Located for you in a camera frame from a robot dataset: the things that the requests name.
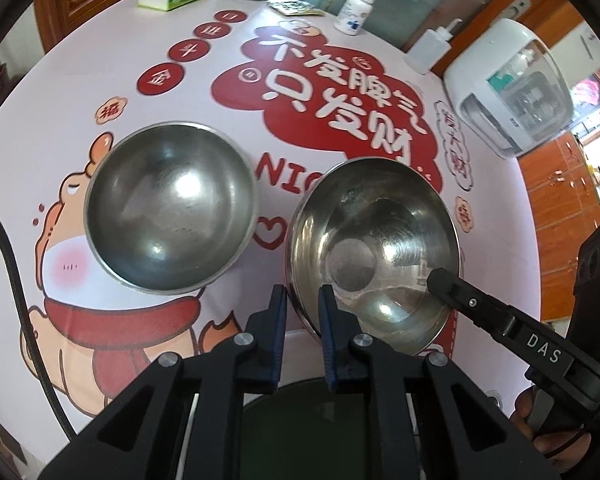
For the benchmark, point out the steel bowl with pink outside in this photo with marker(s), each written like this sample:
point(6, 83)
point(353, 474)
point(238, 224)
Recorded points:
point(380, 240)

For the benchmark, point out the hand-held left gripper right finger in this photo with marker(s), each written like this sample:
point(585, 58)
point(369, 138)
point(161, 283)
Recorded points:
point(327, 332)

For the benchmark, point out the clear squeeze bottle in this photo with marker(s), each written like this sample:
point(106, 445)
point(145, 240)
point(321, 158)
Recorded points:
point(427, 50)

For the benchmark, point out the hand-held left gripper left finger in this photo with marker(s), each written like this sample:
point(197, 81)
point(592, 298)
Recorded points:
point(279, 325)

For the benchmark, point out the pink printed tablecloth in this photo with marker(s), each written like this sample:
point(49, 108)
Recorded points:
point(180, 85)

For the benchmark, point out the person's right hand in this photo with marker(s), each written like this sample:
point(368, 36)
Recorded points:
point(565, 447)

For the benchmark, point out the small steel bowl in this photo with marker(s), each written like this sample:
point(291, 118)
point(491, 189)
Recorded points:
point(170, 210)

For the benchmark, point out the white pill bottle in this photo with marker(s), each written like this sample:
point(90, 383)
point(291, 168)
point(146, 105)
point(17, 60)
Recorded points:
point(352, 15)

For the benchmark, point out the white sterilizer cabinet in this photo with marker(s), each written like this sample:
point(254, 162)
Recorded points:
point(480, 90)

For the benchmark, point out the blister pack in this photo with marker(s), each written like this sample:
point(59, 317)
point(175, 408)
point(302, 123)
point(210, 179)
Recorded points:
point(295, 6)

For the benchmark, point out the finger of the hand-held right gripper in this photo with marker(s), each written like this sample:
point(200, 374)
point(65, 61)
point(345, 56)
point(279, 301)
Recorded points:
point(465, 297)

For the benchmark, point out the wooden wall cabinets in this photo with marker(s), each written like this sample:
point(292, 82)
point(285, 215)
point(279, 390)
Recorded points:
point(560, 200)

